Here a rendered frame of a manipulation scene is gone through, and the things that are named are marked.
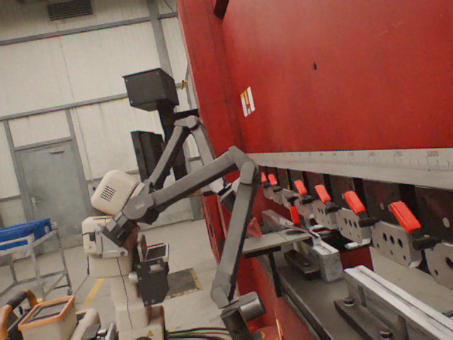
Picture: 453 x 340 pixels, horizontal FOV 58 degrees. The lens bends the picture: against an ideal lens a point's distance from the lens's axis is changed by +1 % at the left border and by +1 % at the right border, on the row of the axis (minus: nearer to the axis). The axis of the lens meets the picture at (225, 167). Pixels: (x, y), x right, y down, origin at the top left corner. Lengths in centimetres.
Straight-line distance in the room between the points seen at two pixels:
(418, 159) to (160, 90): 203
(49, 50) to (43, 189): 281
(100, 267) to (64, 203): 742
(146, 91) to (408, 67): 205
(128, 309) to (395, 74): 122
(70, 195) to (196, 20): 683
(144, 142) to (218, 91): 56
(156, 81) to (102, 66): 644
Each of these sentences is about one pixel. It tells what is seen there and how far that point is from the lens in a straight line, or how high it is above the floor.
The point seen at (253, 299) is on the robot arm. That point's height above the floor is 94.
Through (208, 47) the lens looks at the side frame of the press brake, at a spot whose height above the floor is 198.
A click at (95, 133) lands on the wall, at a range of 885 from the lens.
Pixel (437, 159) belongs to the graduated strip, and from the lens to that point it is 69.
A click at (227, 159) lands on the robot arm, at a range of 131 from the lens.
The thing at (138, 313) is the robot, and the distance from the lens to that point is 160.
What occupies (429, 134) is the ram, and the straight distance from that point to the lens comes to 70.
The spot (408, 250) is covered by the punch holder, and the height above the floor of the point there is 113.
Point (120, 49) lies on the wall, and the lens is 905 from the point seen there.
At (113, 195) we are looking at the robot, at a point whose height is 130.
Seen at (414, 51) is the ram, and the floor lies 147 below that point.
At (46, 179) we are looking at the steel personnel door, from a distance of 904.
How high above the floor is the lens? 139
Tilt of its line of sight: 3 degrees down
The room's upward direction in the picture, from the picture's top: 12 degrees counter-clockwise
